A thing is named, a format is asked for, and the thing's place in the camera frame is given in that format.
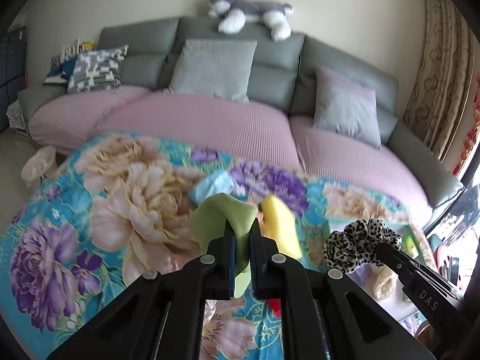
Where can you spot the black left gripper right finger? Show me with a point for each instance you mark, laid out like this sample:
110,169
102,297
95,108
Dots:
325,315

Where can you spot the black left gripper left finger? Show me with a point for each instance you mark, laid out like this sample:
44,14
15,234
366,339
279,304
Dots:
158,316

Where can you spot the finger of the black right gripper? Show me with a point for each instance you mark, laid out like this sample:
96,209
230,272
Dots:
399,262

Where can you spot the leopard print scrunchie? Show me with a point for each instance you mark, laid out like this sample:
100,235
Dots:
355,245

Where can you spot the yellow sponge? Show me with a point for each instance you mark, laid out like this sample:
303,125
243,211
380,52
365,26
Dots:
279,224

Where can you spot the green microfiber cloth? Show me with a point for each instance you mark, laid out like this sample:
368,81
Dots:
208,223

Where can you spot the light blue face mask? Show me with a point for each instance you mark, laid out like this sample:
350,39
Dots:
218,182

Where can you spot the cream knitted scrunchie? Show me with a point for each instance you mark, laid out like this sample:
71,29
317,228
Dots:
384,283

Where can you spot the teal rimmed tray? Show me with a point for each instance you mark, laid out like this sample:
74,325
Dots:
375,266

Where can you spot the floral blanket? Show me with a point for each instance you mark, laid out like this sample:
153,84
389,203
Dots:
126,203

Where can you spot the grey pink right cushion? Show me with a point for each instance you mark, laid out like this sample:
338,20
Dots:
346,107

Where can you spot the grey sofa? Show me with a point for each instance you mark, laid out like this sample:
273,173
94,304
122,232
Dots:
282,76

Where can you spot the beige patterned curtain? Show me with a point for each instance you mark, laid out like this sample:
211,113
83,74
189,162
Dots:
443,81

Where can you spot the pink sofa seat cover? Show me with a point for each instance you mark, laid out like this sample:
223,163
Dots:
253,131

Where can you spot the grey middle cushion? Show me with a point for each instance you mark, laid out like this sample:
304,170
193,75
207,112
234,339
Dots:
215,68

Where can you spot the patterned blue white cushion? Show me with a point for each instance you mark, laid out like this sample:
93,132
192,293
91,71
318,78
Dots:
97,69

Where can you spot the dark blue cushion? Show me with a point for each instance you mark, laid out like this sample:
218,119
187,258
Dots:
60,75

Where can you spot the husky plush toy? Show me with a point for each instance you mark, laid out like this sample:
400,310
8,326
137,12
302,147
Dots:
235,14

